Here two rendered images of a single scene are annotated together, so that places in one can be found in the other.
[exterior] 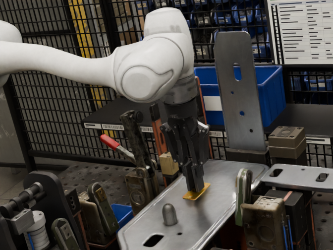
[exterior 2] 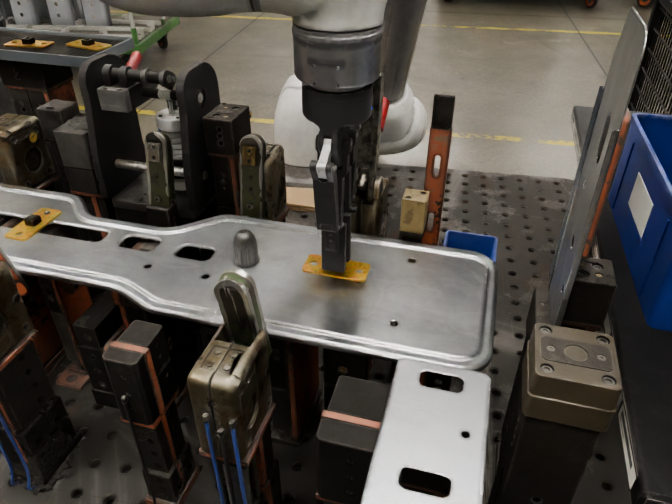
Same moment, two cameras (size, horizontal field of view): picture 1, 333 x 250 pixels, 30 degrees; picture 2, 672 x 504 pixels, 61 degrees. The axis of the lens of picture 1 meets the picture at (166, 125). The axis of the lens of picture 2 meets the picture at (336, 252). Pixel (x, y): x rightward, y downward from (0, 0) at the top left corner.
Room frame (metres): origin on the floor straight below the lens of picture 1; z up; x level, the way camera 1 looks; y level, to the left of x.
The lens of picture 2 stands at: (1.16, -0.59, 1.45)
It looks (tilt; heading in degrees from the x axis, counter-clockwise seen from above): 35 degrees down; 69
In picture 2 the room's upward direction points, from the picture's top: straight up
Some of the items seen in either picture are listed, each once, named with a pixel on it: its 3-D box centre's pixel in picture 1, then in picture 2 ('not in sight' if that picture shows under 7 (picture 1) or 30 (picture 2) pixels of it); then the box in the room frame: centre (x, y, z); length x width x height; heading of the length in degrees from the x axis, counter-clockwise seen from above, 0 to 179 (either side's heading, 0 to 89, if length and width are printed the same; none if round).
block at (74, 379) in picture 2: not in sight; (69, 299); (1.00, 0.25, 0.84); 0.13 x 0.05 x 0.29; 54
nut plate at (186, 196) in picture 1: (196, 189); (336, 264); (1.37, -0.04, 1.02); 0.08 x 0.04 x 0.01; 144
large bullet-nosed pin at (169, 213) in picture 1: (169, 216); (245, 250); (1.27, 0.03, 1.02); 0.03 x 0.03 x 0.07
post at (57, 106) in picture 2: not in sight; (85, 203); (1.04, 0.46, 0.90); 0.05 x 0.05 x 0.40; 54
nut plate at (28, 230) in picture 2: not in sight; (33, 221); (0.99, 0.24, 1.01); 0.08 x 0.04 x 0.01; 54
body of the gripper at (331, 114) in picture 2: (182, 117); (337, 121); (1.37, -0.04, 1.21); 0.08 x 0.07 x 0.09; 54
